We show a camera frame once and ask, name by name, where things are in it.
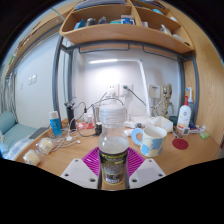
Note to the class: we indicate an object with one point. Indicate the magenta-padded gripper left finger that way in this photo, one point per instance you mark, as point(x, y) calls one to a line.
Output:
point(78, 171)

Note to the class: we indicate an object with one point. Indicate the clear plastic drink bottle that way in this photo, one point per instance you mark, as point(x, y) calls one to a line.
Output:
point(113, 150)

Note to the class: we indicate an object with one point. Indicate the pink and white packet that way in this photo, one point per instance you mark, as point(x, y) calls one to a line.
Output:
point(201, 129)

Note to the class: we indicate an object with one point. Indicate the grey metal desk frame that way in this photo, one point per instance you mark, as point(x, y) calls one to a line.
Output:
point(55, 76)

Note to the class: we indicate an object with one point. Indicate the small white desk thermometer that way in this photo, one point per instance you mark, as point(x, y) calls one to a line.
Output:
point(185, 130)

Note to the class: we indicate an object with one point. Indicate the small green container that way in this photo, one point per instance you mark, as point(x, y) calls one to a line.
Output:
point(204, 135)

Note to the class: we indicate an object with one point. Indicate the black electric shaver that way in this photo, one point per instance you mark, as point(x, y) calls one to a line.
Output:
point(70, 115)

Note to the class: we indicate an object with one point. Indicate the flat round red coaster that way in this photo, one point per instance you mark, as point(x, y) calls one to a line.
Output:
point(180, 144)

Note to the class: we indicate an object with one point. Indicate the blue and white tube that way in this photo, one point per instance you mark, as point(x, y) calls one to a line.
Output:
point(55, 125)

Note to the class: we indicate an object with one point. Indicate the white wall socket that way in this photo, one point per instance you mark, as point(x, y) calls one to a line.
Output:
point(126, 90)
point(112, 90)

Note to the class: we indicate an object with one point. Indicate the white pump bottle red top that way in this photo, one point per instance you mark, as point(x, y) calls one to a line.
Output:
point(184, 116)

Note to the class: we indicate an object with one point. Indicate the white wall box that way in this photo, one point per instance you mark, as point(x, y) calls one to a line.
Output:
point(154, 91)

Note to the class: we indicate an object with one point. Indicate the wooden shelf unit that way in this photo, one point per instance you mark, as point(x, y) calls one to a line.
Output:
point(123, 35)

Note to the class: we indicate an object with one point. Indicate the white earbud case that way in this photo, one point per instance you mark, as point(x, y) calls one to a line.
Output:
point(128, 132)

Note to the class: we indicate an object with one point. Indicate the brown tree creature figurine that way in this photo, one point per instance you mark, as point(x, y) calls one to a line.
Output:
point(165, 103)

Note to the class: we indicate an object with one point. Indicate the teal bed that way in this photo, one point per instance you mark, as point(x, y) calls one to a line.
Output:
point(13, 133)

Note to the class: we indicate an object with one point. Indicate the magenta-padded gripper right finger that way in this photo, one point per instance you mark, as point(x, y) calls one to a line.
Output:
point(148, 171)

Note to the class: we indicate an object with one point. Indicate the white mug with blue print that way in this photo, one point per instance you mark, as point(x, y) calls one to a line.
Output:
point(154, 141)

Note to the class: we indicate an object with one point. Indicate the long wooden wall shelf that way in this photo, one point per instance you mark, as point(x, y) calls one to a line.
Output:
point(31, 36)

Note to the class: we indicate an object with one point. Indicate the white crumpled bag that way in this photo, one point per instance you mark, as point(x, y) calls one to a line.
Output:
point(161, 123)

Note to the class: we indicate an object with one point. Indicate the wrapped pale round bun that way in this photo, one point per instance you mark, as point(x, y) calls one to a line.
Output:
point(32, 157)
point(46, 145)

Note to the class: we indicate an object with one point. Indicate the small blue box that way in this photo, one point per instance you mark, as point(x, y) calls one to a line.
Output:
point(192, 126)

